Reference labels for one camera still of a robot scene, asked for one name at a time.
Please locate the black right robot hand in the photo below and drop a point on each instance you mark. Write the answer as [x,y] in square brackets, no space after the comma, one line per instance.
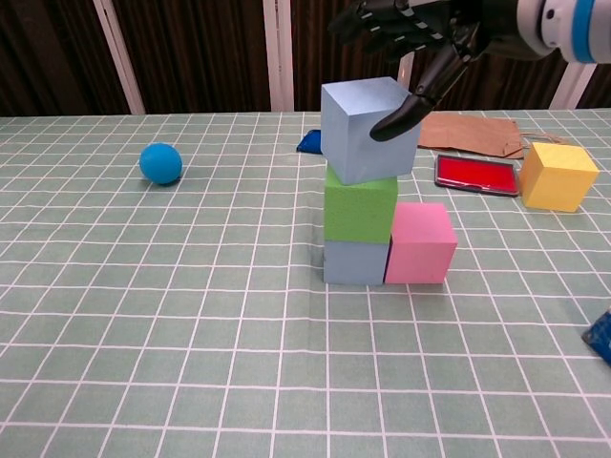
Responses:
[415,28]

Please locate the light blue foam cube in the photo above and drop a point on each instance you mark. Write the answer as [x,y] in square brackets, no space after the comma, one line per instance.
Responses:
[355,262]
[348,143]

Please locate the green foam cube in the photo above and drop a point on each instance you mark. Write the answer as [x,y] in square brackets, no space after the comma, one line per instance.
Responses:
[358,214]

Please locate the yellow foam cube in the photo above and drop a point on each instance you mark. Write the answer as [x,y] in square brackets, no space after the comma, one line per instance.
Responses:
[556,181]

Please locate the pink foam cube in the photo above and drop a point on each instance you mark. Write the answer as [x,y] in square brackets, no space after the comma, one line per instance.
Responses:
[420,253]

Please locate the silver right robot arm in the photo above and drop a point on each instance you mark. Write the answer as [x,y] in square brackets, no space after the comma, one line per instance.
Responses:
[563,24]

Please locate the brown paper bag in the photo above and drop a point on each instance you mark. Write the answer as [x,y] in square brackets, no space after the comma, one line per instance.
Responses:
[472,136]

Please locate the dark blue snack packet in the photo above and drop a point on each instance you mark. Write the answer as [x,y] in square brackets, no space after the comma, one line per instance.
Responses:
[311,142]

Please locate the red ink pad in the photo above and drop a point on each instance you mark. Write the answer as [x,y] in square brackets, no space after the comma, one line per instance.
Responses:
[477,174]

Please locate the dark pleated curtain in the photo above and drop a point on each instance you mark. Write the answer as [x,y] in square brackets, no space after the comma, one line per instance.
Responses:
[200,47]

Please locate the blue ball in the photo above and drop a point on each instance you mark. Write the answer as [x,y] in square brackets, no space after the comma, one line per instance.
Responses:
[161,163]

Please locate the blue cookie box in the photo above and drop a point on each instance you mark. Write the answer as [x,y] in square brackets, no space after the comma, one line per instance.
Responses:
[600,336]

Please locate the green checkered tablecloth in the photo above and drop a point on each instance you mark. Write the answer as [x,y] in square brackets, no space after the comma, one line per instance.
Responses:
[191,334]

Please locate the white metal frame post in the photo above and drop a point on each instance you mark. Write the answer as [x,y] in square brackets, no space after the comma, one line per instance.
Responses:
[119,57]
[573,86]
[277,57]
[406,71]

